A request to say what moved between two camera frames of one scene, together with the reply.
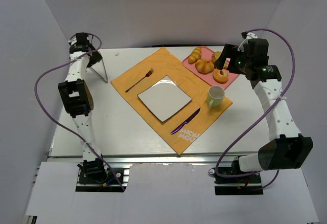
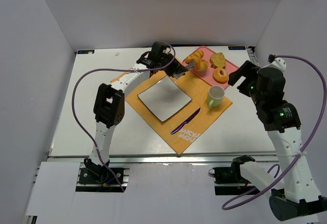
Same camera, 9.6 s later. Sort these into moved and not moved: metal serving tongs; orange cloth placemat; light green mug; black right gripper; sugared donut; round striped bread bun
Moved: black right gripper; metal serving tongs
Not moved: round striped bread bun; orange cloth placemat; sugared donut; light green mug
